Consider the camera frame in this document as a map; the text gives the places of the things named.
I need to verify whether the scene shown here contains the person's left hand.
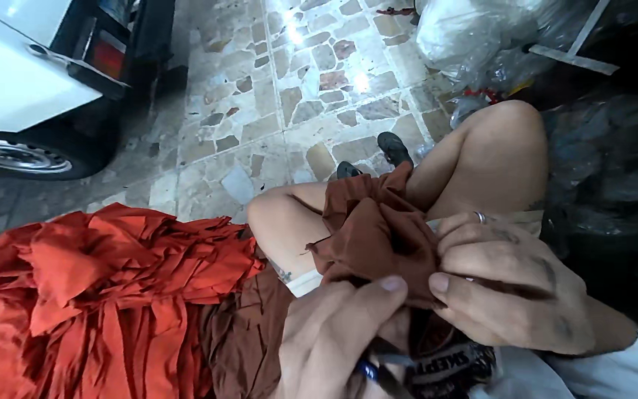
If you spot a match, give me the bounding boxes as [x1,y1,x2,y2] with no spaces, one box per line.
[278,275,412,399]

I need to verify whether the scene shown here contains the person's right hand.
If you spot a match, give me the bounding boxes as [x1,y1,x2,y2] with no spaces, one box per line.
[429,212,597,355]

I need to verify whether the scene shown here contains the reddish-brown cloth piece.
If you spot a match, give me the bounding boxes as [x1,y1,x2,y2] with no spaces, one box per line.
[305,161,448,310]

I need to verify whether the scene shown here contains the blue and black tool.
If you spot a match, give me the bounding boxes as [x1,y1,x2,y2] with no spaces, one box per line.
[354,345,415,399]

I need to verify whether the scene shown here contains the person's legs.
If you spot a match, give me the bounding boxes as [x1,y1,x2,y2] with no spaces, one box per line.
[247,100,547,298]

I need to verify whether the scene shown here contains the pile of dark brown cloth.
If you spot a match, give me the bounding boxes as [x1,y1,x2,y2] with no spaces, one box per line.
[200,222,298,399]

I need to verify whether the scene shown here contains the person's body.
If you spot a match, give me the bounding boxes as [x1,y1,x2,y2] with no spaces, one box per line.
[408,308,638,399]

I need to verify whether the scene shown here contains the dark transparent plastic bags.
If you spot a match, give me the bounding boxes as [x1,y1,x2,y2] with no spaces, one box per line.
[541,91,638,258]

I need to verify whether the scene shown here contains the clear white plastic bag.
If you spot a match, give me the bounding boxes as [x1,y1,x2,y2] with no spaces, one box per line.
[415,0,569,92]

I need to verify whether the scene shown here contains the grey metal T-shaped bar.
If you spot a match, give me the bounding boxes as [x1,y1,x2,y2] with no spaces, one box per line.
[523,0,621,76]

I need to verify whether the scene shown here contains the pile of red cloth pieces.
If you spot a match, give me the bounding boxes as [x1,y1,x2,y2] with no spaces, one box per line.
[0,202,265,399]

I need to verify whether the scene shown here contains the white car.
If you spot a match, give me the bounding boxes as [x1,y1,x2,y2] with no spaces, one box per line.
[0,0,189,181]

